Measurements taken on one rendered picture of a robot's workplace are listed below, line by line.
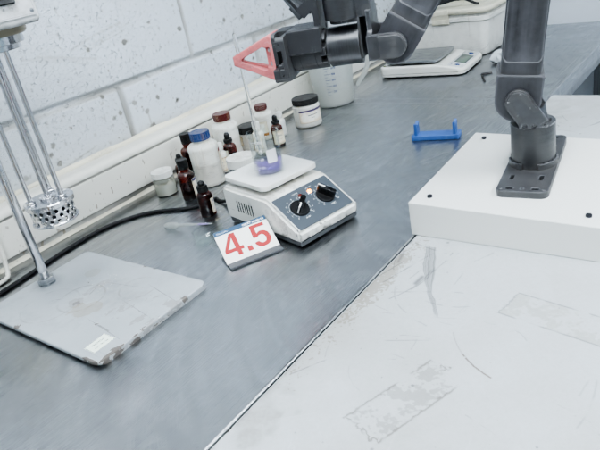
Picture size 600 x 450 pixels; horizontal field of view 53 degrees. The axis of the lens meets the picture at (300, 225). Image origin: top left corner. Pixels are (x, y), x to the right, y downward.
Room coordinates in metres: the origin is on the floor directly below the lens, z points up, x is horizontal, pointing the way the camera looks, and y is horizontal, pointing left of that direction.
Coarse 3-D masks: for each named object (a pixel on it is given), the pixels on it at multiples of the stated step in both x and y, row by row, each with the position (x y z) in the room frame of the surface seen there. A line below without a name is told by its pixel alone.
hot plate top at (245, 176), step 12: (288, 156) 1.02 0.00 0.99; (240, 168) 1.01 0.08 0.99; (252, 168) 1.00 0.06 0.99; (288, 168) 0.96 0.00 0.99; (300, 168) 0.95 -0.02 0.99; (312, 168) 0.96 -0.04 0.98; (228, 180) 0.98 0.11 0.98; (240, 180) 0.95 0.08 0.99; (252, 180) 0.94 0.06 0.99; (264, 180) 0.93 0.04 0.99; (276, 180) 0.91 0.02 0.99; (288, 180) 0.92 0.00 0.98
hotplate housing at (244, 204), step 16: (304, 176) 0.96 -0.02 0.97; (320, 176) 0.95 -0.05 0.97; (224, 192) 0.98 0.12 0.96; (240, 192) 0.95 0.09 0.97; (256, 192) 0.93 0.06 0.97; (272, 192) 0.91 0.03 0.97; (288, 192) 0.91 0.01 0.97; (240, 208) 0.95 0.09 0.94; (256, 208) 0.91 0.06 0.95; (272, 208) 0.88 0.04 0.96; (352, 208) 0.90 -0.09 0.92; (272, 224) 0.88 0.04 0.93; (288, 224) 0.85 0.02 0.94; (320, 224) 0.86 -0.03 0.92; (336, 224) 0.88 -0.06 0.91; (288, 240) 0.86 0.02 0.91; (304, 240) 0.84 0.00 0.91
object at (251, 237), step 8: (256, 224) 0.88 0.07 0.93; (264, 224) 0.88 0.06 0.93; (232, 232) 0.87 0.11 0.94; (240, 232) 0.87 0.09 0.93; (248, 232) 0.87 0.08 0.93; (256, 232) 0.87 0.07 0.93; (264, 232) 0.87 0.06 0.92; (224, 240) 0.86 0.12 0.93; (232, 240) 0.86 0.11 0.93; (240, 240) 0.86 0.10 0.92; (248, 240) 0.86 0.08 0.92; (256, 240) 0.86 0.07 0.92; (264, 240) 0.86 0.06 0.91; (272, 240) 0.86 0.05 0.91; (224, 248) 0.84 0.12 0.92; (232, 248) 0.85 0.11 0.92; (240, 248) 0.85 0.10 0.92; (248, 248) 0.85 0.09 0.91; (256, 248) 0.85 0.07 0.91; (232, 256) 0.83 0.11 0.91
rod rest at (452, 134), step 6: (456, 120) 1.19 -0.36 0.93; (414, 126) 1.21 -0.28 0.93; (456, 126) 1.19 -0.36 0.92; (414, 132) 1.21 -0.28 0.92; (420, 132) 1.23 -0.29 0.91; (426, 132) 1.22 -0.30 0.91; (432, 132) 1.21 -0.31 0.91; (438, 132) 1.20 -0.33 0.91; (444, 132) 1.20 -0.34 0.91; (450, 132) 1.19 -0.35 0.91; (456, 132) 1.18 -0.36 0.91; (414, 138) 1.21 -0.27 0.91; (420, 138) 1.20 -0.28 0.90; (426, 138) 1.20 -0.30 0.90; (432, 138) 1.19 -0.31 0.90; (438, 138) 1.19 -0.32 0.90; (444, 138) 1.18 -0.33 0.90; (450, 138) 1.17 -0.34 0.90; (456, 138) 1.17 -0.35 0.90
